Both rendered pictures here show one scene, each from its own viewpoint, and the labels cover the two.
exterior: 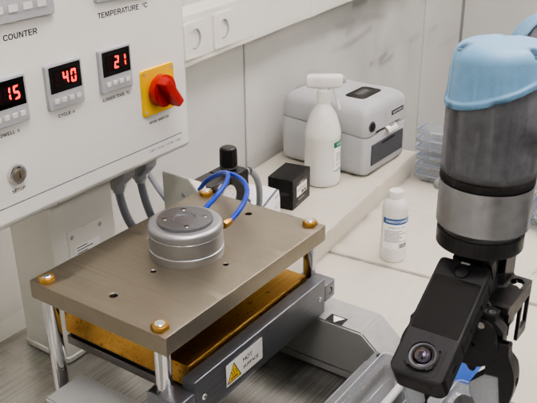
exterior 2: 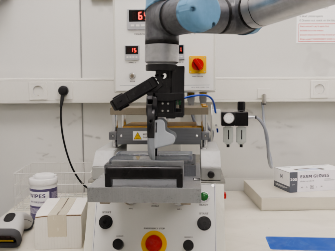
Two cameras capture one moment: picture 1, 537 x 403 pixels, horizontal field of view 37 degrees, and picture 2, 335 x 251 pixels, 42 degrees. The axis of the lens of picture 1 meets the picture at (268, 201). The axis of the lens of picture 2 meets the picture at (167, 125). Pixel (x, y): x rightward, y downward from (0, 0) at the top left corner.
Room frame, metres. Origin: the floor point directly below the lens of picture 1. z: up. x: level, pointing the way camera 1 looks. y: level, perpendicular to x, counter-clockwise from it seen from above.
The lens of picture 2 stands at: (0.09, -1.00, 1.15)
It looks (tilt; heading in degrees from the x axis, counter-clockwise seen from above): 4 degrees down; 58
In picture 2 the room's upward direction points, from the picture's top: straight up
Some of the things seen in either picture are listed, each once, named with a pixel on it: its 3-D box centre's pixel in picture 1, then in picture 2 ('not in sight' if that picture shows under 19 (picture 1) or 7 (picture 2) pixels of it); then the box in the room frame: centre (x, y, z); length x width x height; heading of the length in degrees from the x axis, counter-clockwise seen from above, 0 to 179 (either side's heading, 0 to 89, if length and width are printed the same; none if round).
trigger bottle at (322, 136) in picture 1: (324, 129); not in sight; (1.65, -0.12, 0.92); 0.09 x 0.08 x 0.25; 88
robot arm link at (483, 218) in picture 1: (479, 203); (161, 56); (0.59, -0.17, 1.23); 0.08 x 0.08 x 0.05
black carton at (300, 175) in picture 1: (288, 185); not in sight; (1.55, -0.04, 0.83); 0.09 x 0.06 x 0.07; 153
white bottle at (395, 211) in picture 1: (394, 224); not in sight; (1.38, -0.24, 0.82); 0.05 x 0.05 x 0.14
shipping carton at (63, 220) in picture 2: not in sight; (63, 221); (0.46, 0.15, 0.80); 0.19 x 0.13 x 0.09; 60
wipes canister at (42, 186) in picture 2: not in sight; (43, 197); (0.46, 0.33, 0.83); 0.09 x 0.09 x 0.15
